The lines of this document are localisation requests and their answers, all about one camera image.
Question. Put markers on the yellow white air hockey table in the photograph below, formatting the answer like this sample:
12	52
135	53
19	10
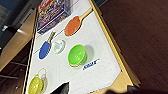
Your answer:
96	76

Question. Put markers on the orange disc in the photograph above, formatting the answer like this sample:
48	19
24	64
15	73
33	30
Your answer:
72	26

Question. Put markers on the yellow wooden table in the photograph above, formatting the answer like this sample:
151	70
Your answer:
13	43

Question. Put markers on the blue disc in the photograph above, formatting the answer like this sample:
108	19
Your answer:
44	50

